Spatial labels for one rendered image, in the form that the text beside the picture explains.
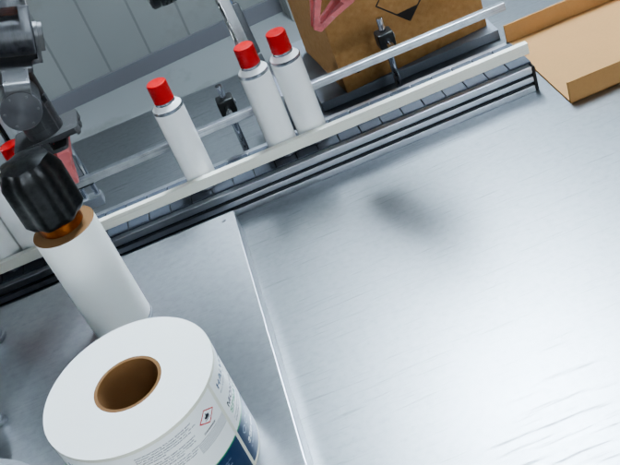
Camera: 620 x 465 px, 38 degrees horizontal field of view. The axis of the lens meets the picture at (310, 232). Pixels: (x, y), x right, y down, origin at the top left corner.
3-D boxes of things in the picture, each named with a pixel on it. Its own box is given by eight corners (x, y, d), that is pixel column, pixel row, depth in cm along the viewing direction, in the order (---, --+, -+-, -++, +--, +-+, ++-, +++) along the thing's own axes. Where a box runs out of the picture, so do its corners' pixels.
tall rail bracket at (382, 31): (405, 114, 159) (380, 33, 150) (393, 98, 165) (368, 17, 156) (422, 108, 159) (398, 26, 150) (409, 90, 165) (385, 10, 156)
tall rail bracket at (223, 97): (249, 180, 159) (214, 102, 150) (243, 160, 165) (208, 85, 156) (266, 172, 159) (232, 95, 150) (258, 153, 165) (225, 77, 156)
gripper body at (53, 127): (82, 136, 134) (58, 95, 129) (20, 163, 134) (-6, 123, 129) (81, 117, 139) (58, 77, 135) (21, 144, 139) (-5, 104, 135)
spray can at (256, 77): (274, 162, 151) (230, 58, 139) (268, 149, 156) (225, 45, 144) (303, 150, 151) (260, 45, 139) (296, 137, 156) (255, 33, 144)
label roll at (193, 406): (75, 532, 103) (10, 457, 95) (142, 396, 117) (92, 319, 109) (227, 544, 95) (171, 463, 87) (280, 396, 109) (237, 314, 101)
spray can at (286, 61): (304, 149, 151) (262, 43, 140) (298, 136, 156) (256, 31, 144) (333, 137, 151) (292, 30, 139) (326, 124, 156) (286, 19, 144)
